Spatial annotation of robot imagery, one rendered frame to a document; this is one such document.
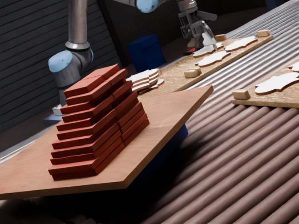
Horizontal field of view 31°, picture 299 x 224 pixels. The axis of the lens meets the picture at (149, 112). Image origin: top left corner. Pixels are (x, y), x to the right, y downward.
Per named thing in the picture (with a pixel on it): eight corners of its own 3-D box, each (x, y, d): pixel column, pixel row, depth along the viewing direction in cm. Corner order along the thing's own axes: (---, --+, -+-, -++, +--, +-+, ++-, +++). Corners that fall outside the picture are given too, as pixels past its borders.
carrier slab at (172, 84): (70, 122, 208) (68, 118, 208) (151, 79, 227) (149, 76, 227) (113, 130, 179) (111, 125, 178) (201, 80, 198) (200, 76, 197)
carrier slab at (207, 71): (151, 79, 227) (149, 76, 227) (218, 43, 247) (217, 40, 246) (202, 79, 198) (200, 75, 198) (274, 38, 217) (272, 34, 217)
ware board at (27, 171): (-39, 204, 130) (-43, 198, 130) (74, 118, 170) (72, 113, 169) (126, 188, 103) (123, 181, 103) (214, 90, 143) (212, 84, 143)
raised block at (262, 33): (257, 38, 222) (255, 31, 221) (260, 36, 223) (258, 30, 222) (268, 36, 217) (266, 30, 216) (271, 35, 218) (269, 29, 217)
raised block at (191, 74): (185, 78, 202) (182, 71, 202) (188, 76, 203) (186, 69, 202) (194, 78, 197) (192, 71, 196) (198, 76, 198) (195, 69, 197)
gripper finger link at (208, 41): (208, 55, 223) (195, 38, 225) (218, 49, 226) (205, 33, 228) (211, 51, 221) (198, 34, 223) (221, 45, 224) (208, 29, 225)
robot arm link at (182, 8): (186, -3, 228) (198, -6, 222) (190, 7, 230) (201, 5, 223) (173, 3, 225) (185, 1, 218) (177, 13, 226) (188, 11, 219)
